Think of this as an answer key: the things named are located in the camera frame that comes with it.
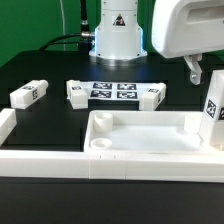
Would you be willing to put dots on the fiducial marker sheet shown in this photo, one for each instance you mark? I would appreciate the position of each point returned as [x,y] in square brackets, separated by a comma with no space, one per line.
[116,91]

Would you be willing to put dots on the white U-shaped fence frame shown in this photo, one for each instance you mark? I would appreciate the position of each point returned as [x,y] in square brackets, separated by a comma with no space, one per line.
[112,165]

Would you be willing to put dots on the white desk tabletop tray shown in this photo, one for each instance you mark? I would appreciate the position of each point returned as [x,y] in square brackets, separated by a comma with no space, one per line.
[152,132]

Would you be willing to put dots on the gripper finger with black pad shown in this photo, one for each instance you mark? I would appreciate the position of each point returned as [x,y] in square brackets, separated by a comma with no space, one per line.
[195,70]

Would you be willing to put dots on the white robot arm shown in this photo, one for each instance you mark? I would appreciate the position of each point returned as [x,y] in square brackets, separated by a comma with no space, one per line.
[180,28]

